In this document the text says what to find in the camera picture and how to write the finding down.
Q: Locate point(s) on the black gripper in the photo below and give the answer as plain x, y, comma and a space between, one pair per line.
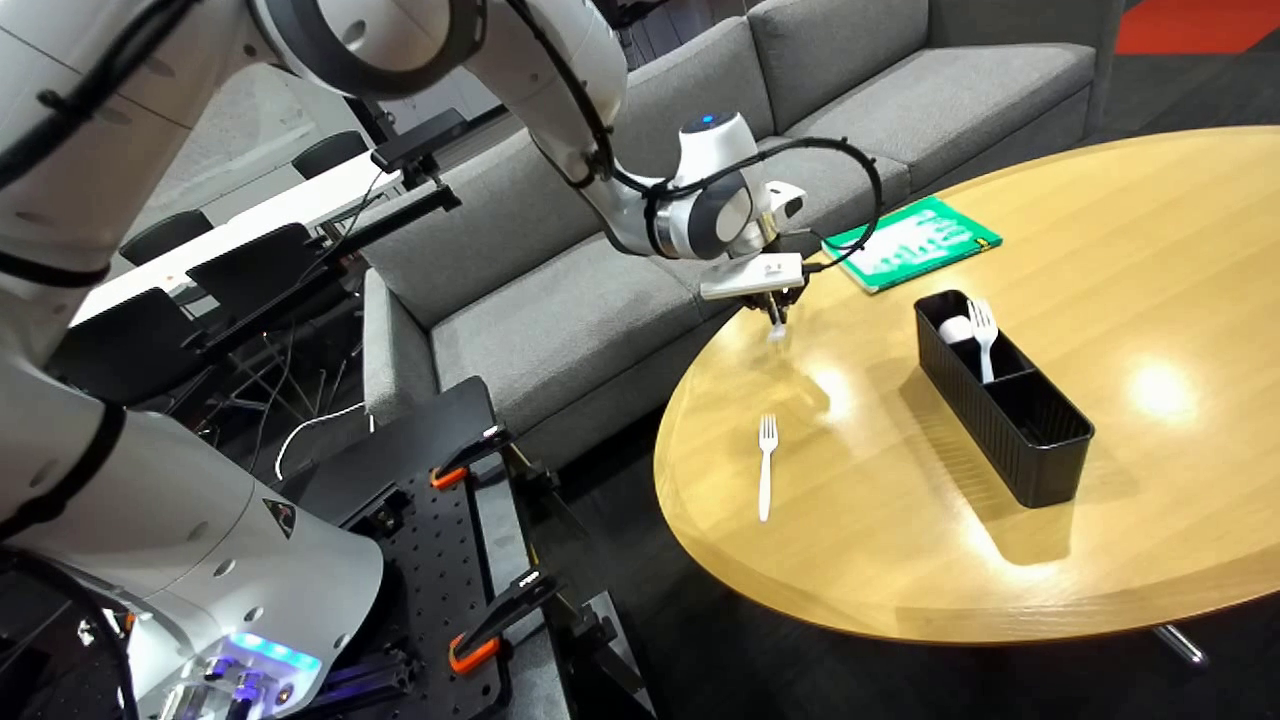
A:
780, 241

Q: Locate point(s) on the white plastic fork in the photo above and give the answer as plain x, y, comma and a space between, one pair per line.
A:
765, 465
780, 336

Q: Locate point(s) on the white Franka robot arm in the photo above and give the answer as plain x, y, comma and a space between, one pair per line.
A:
175, 535

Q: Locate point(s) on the black utensil rack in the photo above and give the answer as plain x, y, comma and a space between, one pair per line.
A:
1026, 443

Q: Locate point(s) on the white plastic spoon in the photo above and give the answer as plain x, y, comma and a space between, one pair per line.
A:
987, 343
956, 327

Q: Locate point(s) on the grey fabric sofa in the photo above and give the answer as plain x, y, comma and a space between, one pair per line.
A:
560, 323

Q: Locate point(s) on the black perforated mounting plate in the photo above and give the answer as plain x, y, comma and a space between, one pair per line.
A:
435, 573

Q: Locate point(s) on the black office chair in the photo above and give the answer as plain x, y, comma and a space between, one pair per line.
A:
255, 272
166, 237
324, 149
135, 349

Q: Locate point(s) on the orange armchair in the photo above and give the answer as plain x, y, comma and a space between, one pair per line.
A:
1202, 24

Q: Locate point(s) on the white long desk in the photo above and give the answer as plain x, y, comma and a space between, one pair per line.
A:
266, 220

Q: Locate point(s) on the chrome table base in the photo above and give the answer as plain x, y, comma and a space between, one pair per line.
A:
1182, 646

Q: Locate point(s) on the light grey wrist camera box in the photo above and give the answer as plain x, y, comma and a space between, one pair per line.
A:
755, 278

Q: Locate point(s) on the black camera on stand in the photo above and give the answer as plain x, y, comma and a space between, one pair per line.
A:
421, 132

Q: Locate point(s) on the black camera stand pole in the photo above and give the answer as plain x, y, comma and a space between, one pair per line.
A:
379, 121

